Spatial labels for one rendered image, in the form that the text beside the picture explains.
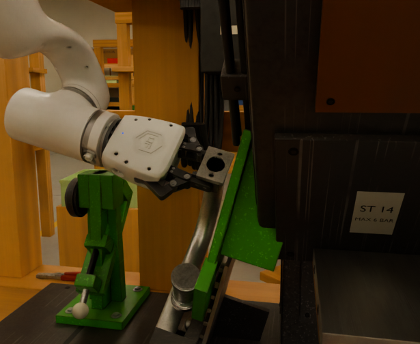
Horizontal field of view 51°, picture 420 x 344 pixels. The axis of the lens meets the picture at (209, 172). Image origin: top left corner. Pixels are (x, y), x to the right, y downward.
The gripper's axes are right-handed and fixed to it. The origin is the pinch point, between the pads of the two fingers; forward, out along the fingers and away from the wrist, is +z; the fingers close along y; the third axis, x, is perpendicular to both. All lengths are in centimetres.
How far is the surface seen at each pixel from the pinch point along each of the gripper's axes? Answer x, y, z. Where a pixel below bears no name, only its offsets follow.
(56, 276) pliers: 48, -10, -32
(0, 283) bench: 48, -16, -44
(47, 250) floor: 301, 66, -154
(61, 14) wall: 640, 710, -589
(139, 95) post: 14.4, 21.8, -22.1
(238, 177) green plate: -10.6, -6.3, 5.2
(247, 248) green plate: -3.8, -11.3, 8.6
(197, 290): -2.8, -18.0, 4.5
